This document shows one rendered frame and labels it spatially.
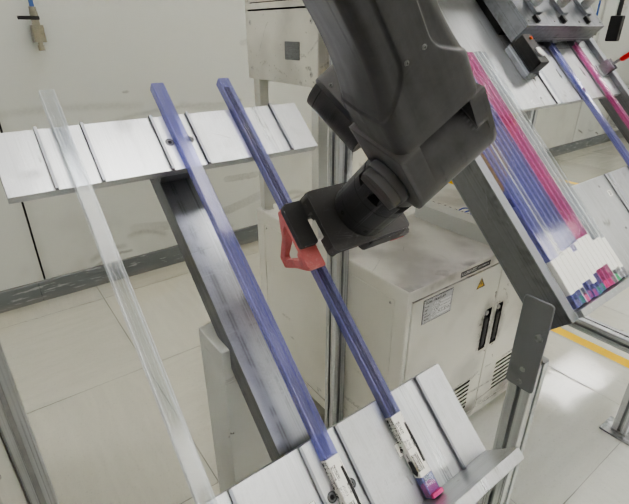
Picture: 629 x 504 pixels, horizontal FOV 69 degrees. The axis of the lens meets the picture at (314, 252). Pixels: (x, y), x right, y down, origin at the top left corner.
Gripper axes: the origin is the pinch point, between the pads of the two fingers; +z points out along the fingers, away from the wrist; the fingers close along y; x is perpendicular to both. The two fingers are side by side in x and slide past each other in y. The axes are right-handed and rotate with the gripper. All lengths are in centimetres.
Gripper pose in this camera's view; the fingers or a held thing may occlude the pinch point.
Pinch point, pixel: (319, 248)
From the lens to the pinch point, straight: 52.4
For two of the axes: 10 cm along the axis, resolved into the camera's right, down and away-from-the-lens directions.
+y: -7.9, 2.7, -5.6
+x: 4.4, 8.7, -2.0
